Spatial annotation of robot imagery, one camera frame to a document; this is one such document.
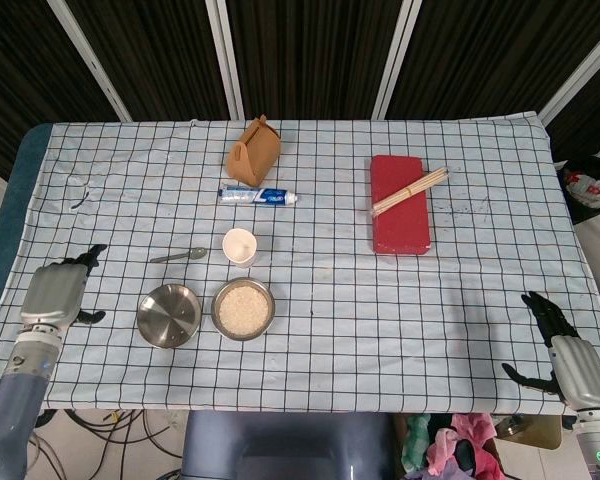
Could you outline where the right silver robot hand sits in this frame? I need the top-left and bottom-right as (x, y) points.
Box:
(501, 291), (600, 414)

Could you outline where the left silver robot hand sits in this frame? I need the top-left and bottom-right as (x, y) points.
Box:
(18, 243), (109, 337)

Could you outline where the metal spoon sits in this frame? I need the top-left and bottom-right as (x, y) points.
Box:
(149, 246), (209, 264)

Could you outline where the white uncooked rice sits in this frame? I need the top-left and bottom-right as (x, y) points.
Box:
(216, 283), (270, 335)

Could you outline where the white paper cup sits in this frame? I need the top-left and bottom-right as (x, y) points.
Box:
(221, 227), (258, 269)

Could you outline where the tan cardboard box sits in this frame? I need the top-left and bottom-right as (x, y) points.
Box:
(494, 413), (564, 451)

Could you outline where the teal table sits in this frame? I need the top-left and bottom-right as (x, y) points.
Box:
(0, 123), (54, 341)

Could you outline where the empty steel plate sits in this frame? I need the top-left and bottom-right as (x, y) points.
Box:
(136, 283), (203, 350)

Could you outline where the pile of colourful cloths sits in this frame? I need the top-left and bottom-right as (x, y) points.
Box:
(402, 412), (506, 480)

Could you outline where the steel bowl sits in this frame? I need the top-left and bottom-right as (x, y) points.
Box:
(210, 277), (277, 343)

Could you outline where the red brick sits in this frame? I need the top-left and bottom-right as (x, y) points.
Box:
(369, 154), (434, 256)

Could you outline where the blue white toothpaste tube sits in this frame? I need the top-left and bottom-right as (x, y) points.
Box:
(217, 182), (301, 207)

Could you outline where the checkered light blue tablecloth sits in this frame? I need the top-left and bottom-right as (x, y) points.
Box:
(0, 110), (600, 417)

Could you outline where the brown paper gable box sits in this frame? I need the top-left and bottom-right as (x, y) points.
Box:
(224, 114), (283, 187)

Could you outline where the bundle of wooden skewers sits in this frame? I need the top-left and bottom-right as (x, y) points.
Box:
(369, 166), (450, 218)

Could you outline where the dark blue robot torso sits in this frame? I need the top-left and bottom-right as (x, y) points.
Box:
(181, 410), (399, 480)

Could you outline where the tangle of floor cables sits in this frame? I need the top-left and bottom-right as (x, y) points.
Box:
(29, 408), (186, 480)

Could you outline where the white partition post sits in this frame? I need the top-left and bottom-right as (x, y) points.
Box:
(203, 0), (246, 121)
(372, 0), (424, 120)
(537, 19), (600, 126)
(44, 0), (134, 123)

